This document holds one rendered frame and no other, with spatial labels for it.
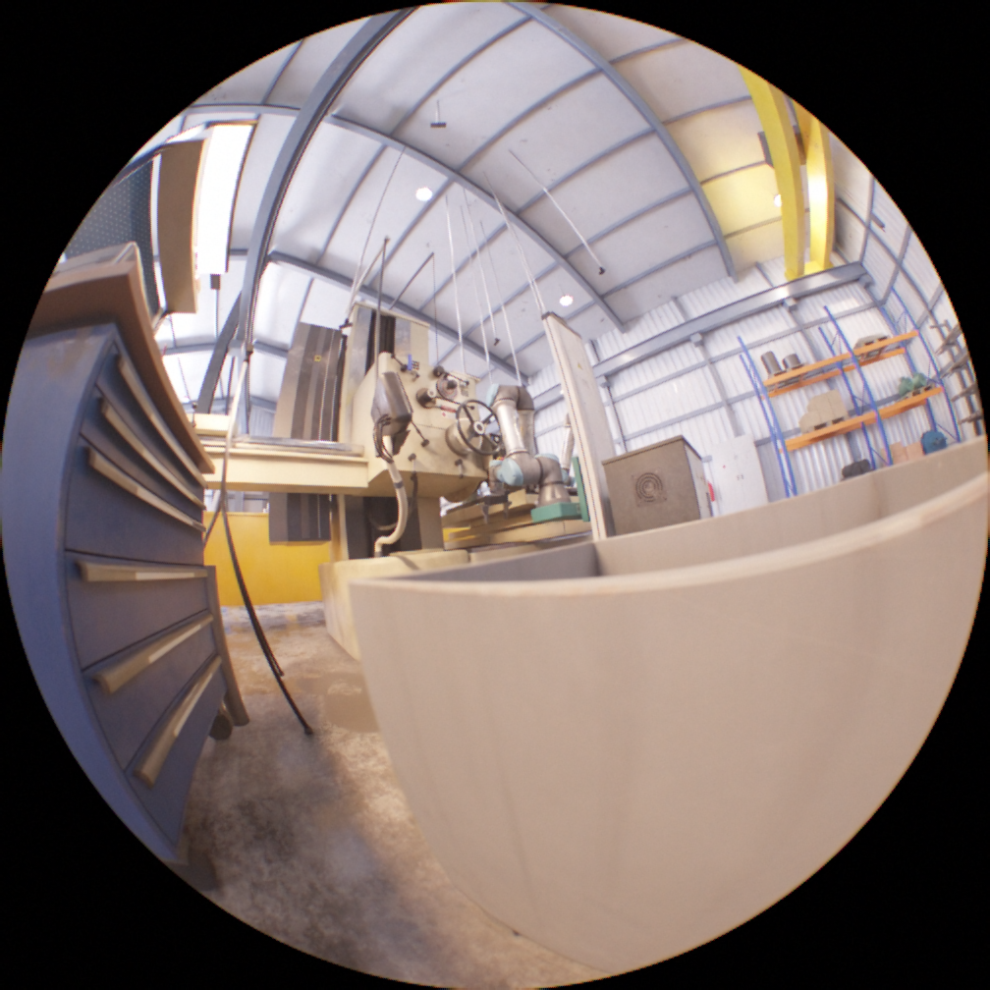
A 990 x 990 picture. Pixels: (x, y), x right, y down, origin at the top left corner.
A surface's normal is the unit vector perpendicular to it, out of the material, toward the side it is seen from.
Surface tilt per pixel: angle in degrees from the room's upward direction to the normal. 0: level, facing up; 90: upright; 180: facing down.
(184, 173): 180
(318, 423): 90
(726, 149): 169
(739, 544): 90
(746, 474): 90
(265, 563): 90
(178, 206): 180
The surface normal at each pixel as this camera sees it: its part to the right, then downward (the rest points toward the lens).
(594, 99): 0.00, 0.95
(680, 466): -0.73, -0.03
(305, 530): 0.67, -0.22
